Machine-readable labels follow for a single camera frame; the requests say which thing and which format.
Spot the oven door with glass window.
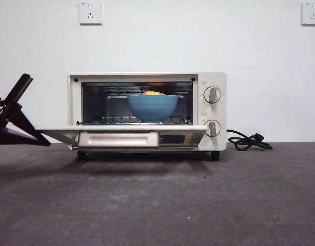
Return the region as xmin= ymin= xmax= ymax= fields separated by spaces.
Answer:
xmin=35 ymin=125 xmax=208 ymax=151

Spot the cream Toshiba toaster oven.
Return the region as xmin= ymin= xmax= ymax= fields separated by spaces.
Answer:
xmin=35 ymin=71 xmax=228 ymax=162

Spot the blue ribbed bowl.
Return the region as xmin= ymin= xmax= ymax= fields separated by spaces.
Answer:
xmin=126 ymin=94 xmax=180 ymax=123

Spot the white wall socket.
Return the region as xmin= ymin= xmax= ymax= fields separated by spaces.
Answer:
xmin=79 ymin=1 xmax=103 ymax=26
xmin=301 ymin=2 xmax=315 ymax=26

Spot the beige oven knob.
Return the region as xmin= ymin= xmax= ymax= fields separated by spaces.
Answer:
xmin=203 ymin=119 xmax=222 ymax=137
xmin=203 ymin=86 xmax=223 ymax=105

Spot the black oven power cord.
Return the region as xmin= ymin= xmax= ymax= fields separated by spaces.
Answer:
xmin=226 ymin=129 xmax=273 ymax=151

